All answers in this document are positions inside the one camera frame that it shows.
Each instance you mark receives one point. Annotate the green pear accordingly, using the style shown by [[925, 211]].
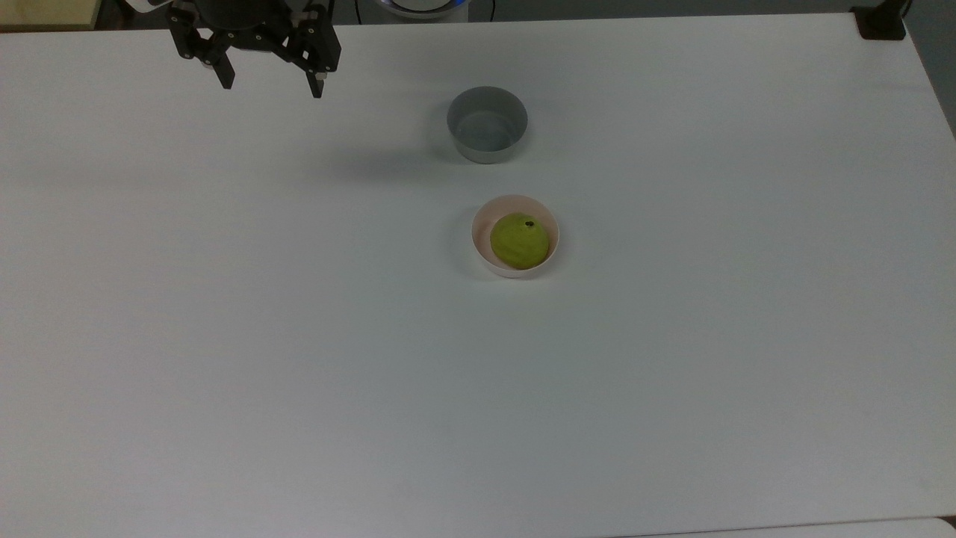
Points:
[[519, 243]]

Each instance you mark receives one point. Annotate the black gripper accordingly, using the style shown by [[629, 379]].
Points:
[[243, 19]]

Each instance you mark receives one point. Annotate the light wooden cabinet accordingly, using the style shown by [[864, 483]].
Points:
[[45, 13]]

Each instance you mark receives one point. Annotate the grey plastic bowl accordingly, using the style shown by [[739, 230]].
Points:
[[485, 146]]

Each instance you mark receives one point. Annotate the pink plastic bowl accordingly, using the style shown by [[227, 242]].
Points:
[[482, 250]]

